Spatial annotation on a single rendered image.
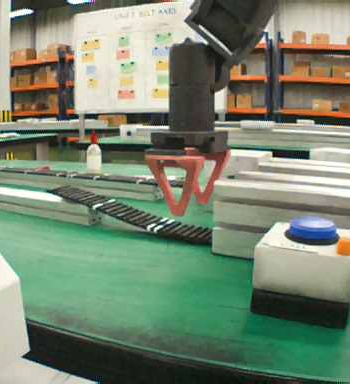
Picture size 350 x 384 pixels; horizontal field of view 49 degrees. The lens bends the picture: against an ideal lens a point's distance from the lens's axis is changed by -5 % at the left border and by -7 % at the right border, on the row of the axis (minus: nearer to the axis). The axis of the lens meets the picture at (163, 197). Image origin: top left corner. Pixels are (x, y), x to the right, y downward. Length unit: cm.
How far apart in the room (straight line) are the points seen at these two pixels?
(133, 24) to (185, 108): 335
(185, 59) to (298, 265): 28
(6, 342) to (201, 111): 33
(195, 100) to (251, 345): 29
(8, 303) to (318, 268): 22
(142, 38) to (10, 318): 355
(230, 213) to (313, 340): 19
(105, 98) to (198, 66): 339
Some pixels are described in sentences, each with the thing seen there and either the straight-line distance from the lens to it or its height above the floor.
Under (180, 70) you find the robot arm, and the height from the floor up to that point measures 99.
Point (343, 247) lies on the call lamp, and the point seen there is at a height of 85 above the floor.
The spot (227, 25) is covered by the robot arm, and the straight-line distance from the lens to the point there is 48.
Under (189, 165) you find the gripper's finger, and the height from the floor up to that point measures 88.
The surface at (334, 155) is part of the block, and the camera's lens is 80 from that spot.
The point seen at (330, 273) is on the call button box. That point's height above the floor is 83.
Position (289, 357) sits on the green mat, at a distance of 29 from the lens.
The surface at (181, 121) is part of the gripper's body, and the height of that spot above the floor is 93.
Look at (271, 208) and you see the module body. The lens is 43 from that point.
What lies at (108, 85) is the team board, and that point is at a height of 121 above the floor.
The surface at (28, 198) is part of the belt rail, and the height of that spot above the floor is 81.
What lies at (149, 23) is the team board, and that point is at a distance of 374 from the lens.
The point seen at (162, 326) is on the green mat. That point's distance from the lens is 32.
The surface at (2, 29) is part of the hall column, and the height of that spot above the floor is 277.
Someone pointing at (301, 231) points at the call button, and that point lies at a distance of 33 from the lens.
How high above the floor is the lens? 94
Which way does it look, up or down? 12 degrees down
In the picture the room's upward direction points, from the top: straight up
